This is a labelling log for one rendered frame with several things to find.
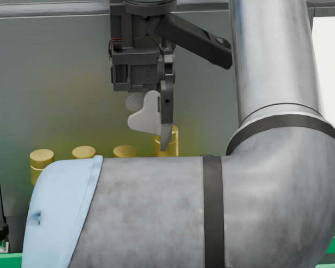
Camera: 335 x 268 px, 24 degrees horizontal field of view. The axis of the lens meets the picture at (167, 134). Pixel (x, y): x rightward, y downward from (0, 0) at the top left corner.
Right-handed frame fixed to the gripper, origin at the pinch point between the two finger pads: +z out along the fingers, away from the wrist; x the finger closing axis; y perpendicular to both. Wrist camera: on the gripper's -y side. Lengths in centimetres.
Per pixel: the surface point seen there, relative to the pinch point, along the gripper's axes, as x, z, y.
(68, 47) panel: -12.1, -8.9, 13.1
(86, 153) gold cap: 0.3, 2.2, 11.2
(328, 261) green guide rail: -3.6, 27.0, -26.9
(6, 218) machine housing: -15.2, 22.7, 25.5
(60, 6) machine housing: -15.1, -14.0, 13.9
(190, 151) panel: -12.1, 9.8, -5.1
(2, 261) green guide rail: -3.4, 22.6, 25.2
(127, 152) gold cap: 0.6, 2.2, 5.5
